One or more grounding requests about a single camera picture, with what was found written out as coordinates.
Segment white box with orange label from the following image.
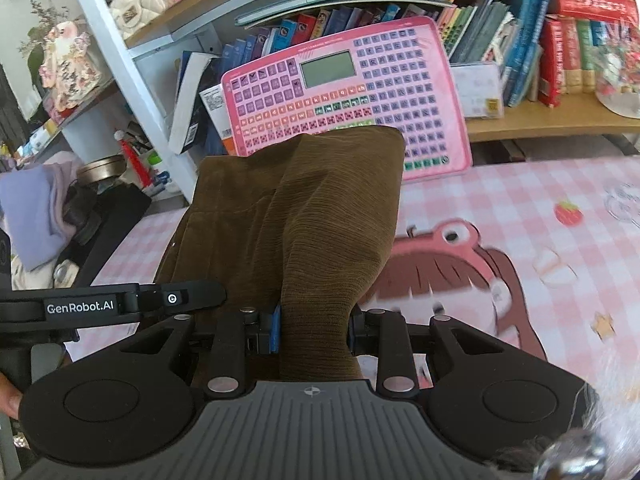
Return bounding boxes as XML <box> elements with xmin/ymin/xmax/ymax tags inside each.
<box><xmin>199</xmin><ymin>85</ymin><xmax>239</xmax><ymax>157</ymax></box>

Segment white small box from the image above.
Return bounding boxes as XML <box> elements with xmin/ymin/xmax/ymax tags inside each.
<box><xmin>450</xmin><ymin>61</ymin><xmax>506</xmax><ymax>121</ymax></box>

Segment black box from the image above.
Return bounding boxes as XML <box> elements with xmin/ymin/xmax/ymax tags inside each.
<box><xmin>54</xmin><ymin>182</ymin><xmax>152</xmax><ymax>288</ymax></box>

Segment row of thin teal books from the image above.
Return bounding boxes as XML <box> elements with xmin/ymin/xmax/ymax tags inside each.
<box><xmin>440</xmin><ymin>0</ymin><xmax>547</xmax><ymax>108</ymax></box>

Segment lavender cloth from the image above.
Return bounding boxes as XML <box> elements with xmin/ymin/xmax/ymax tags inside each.
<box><xmin>0</xmin><ymin>152</ymin><xmax>84</xmax><ymax>272</ymax></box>

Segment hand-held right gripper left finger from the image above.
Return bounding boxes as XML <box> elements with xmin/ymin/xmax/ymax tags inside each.
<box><xmin>122</xmin><ymin>305</ymin><xmax>281</xmax><ymax>396</ymax></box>

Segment green thick dictionary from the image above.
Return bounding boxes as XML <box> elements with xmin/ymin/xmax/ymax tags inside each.
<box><xmin>575</xmin><ymin>19</ymin><xmax>597</xmax><ymax>92</ymax></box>

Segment long red book box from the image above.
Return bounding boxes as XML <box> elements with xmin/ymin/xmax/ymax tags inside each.
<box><xmin>549</xmin><ymin>0</ymin><xmax>640</xmax><ymax>25</ymax></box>

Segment round brass tin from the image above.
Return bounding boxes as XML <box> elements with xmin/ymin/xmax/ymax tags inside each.
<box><xmin>77</xmin><ymin>155</ymin><xmax>127</xmax><ymax>184</ymax></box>

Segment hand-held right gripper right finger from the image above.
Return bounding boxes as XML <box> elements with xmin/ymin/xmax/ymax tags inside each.
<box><xmin>348</xmin><ymin>308</ymin><xmax>546</xmax><ymax>396</ymax></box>

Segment acrylic charm display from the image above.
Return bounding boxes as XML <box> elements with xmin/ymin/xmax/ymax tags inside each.
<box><xmin>594</xmin><ymin>25</ymin><xmax>640</xmax><ymax>120</ymax></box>

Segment person's left hand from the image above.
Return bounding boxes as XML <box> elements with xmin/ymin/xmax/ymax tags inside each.
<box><xmin>0</xmin><ymin>377</ymin><xmax>23</xmax><ymax>418</ymax></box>

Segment green plant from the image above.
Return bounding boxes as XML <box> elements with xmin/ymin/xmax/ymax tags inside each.
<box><xmin>25</xmin><ymin>0</ymin><xmax>62</xmax><ymax>87</ymax></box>

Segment dark round case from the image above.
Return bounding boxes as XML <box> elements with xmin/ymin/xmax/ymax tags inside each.
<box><xmin>64</xmin><ymin>185</ymin><xmax>104</xmax><ymax>249</ymax></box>

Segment brown corduroy pants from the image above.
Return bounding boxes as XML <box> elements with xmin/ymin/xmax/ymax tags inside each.
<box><xmin>155</xmin><ymin>126</ymin><xmax>407</xmax><ymax>383</ymax></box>

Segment red tassel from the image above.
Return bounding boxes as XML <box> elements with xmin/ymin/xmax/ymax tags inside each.
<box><xmin>114</xmin><ymin>130</ymin><xmax>154</xmax><ymax>189</ymax></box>

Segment pink checked cartoon desk mat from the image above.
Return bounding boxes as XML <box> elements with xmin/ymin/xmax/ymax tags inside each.
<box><xmin>65</xmin><ymin>155</ymin><xmax>640</xmax><ymax>396</ymax></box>

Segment row of purple blue books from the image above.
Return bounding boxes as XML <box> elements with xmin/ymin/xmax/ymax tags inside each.
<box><xmin>220</xmin><ymin>2</ymin><xmax>451</xmax><ymax>63</ymax></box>

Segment white quilted bag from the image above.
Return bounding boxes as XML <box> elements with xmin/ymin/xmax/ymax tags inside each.
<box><xmin>106</xmin><ymin>0</ymin><xmax>174</xmax><ymax>41</ymax></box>

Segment white and wooden bookshelf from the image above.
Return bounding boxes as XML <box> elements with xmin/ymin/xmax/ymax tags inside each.
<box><xmin>0</xmin><ymin>0</ymin><xmax>640</xmax><ymax>211</ymax></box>

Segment pink white figurine decoration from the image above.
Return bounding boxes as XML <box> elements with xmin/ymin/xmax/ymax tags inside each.
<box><xmin>40</xmin><ymin>20</ymin><xmax>104</xmax><ymax>114</ymax></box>

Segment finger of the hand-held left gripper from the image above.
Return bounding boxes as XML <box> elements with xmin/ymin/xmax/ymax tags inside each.
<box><xmin>137</xmin><ymin>281</ymin><xmax>227</xmax><ymax>317</ymax></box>

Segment pink learning tablet toy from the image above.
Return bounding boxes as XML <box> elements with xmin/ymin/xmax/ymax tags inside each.
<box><xmin>221</xmin><ymin>16</ymin><xmax>473</xmax><ymax>178</ymax></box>

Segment thick white-paged book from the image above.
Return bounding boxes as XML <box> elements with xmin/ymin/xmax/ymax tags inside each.
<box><xmin>167</xmin><ymin>51</ymin><xmax>222</xmax><ymax>156</ymax></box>

